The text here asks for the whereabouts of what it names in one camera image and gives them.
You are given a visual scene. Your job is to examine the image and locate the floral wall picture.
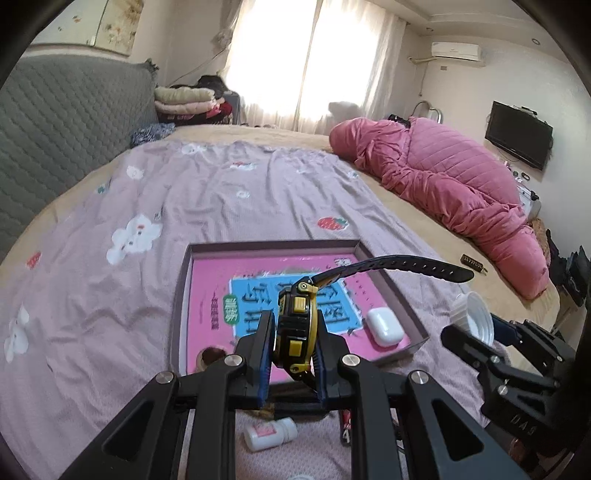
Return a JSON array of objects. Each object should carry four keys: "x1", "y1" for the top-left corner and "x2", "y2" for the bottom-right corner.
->
[{"x1": 87, "y1": 0, "x2": 145, "y2": 57}]

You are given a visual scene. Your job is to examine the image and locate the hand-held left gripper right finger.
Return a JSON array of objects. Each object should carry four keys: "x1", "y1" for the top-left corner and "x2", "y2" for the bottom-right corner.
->
[{"x1": 311, "y1": 323, "x2": 529, "y2": 480}]

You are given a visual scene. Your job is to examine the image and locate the white air conditioner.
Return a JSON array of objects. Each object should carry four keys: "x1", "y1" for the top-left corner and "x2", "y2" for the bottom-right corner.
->
[{"x1": 430, "y1": 41, "x2": 482, "y2": 62}]

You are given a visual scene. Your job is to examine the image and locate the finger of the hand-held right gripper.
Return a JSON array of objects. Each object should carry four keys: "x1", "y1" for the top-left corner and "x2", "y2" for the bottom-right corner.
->
[
  {"x1": 489, "y1": 314, "x2": 532, "y2": 346},
  {"x1": 441, "y1": 325, "x2": 509, "y2": 374}
]

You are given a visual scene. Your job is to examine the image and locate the grey plush toy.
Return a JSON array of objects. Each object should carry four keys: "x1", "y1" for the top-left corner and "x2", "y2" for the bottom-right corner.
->
[{"x1": 329, "y1": 100, "x2": 358, "y2": 121}]

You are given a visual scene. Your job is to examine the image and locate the gold glass jar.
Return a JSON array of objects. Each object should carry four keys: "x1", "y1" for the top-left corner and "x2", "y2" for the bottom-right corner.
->
[{"x1": 195, "y1": 346, "x2": 232, "y2": 374}]

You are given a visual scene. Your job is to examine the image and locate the grey quilted headboard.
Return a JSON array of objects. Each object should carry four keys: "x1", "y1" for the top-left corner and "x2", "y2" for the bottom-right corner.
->
[{"x1": 0, "y1": 44, "x2": 158, "y2": 259}]

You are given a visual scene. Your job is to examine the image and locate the beige folded blanket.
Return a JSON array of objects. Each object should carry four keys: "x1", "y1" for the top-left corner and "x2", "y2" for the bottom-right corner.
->
[{"x1": 154, "y1": 85, "x2": 215, "y2": 105}]

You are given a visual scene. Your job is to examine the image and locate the purple printed bedsheet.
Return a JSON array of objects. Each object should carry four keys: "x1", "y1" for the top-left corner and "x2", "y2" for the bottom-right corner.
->
[{"x1": 0, "y1": 138, "x2": 490, "y2": 480}]

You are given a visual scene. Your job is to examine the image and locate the white sheer curtain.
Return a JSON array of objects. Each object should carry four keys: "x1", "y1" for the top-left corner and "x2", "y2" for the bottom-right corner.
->
[{"x1": 219, "y1": 0, "x2": 407, "y2": 134}]

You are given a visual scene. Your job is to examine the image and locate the white pill bottle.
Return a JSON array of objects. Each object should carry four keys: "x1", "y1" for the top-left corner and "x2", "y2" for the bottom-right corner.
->
[{"x1": 243, "y1": 416, "x2": 298, "y2": 452}]

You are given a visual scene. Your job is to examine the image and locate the black and yellow wristwatch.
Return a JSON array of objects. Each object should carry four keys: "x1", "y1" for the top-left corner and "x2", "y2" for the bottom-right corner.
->
[{"x1": 276, "y1": 256, "x2": 475, "y2": 384}]

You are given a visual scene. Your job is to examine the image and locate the pink and blue book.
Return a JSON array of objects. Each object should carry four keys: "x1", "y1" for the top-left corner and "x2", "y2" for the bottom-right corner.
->
[{"x1": 187, "y1": 251, "x2": 411, "y2": 384}]

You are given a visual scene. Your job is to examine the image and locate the small brown rectangular item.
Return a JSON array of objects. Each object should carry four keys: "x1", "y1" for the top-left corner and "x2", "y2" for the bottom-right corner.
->
[{"x1": 459, "y1": 253, "x2": 489, "y2": 274}]

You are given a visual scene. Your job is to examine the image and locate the pink quilted duvet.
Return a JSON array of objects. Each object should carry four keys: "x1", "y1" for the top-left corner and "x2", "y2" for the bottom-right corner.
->
[{"x1": 329, "y1": 116, "x2": 551, "y2": 298}]

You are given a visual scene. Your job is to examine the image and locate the black flat television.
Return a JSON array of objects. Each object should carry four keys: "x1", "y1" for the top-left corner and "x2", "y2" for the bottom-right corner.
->
[{"x1": 484, "y1": 100, "x2": 554, "y2": 171}]

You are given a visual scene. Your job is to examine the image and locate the dark patterned cloth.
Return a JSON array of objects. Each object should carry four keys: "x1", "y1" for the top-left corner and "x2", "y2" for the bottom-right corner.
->
[{"x1": 129, "y1": 122, "x2": 177, "y2": 148}]

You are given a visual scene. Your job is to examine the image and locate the white round lid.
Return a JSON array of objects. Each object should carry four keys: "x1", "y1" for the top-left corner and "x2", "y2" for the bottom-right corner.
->
[{"x1": 450, "y1": 292, "x2": 496, "y2": 347}]

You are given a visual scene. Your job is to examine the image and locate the metal chair frame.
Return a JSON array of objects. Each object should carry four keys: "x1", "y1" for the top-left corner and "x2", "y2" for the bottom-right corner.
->
[{"x1": 411, "y1": 98, "x2": 445, "y2": 124}]

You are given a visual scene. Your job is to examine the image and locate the shallow brown cardboard box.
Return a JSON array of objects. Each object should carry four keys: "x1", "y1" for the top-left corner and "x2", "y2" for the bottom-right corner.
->
[{"x1": 168, "y1": 239, "x2": 430, "y2": 386}]

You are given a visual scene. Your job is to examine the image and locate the pink folded blanket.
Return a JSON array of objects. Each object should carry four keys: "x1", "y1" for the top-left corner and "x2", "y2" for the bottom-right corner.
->
[{"x1": 154, "y1": 99, "x2": 218, "y2": 117}]

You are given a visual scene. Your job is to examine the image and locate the pile of dark clothes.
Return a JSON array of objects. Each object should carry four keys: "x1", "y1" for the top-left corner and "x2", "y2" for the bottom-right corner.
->
[{"x1": 545, "y1": 228, "x2": 591, "y2": 308}]

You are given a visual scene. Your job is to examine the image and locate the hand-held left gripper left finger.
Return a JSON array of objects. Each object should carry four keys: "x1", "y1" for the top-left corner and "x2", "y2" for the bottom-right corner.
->
[{"x1": 60, "y1": 310, "x2": 278, "y2": 480}]

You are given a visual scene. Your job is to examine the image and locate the white earbuds case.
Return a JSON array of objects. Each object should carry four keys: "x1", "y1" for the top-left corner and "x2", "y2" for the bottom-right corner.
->
[{"x1": 366, "y1": 307, "x2": 404, "y2": 347}]

